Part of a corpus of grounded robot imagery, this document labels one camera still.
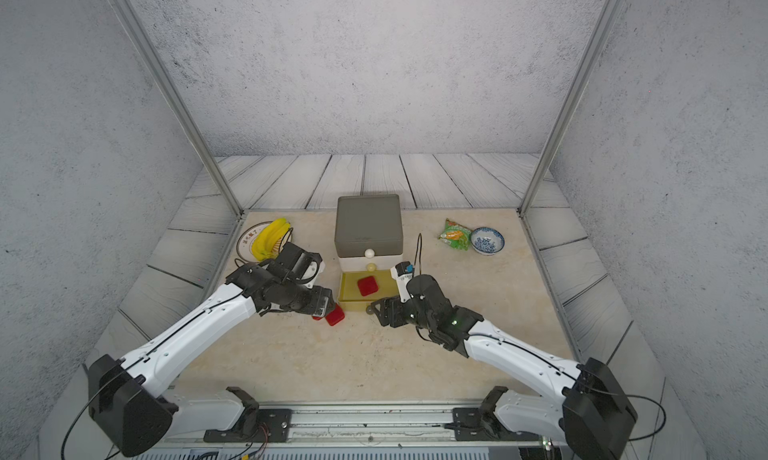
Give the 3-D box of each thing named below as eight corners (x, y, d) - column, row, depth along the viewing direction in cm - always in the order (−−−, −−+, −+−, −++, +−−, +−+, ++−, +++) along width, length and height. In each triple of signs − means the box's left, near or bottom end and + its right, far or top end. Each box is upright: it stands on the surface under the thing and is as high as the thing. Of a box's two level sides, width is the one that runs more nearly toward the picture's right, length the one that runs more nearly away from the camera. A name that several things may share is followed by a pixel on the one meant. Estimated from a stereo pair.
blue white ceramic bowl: (472, 258, 108) (475, 250, 104) (467, 235, 115) (469, 227, 111) (504, 258, 108) (507, 250, 104) (497, 235, 115) (500, 227, 111)
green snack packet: (436, 241, 111) (437, 235, 108) (445, 225, 117) (447, 218, 114) (466, 253, 108) (468, 246, 105) (474, 236, 113) (476, 229, 110)
